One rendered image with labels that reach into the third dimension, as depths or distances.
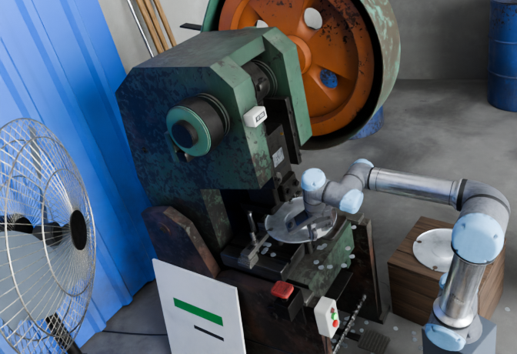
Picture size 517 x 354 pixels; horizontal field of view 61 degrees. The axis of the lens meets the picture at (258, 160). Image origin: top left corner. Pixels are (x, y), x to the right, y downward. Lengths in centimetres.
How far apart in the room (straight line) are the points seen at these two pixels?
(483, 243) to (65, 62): 200
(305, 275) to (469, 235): 72
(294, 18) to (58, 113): 127
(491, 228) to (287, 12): 109
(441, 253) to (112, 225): 176
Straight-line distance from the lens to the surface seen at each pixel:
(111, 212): 268
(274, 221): 181
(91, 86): 253
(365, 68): 172
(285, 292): 155
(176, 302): 221
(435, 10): 475
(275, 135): 163
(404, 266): 217
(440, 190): 139
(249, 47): 153
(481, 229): 124
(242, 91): 138
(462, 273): 137
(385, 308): 242
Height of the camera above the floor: 186
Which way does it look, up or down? 28 degrees down
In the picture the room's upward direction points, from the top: 14 degrees counter-clockwise
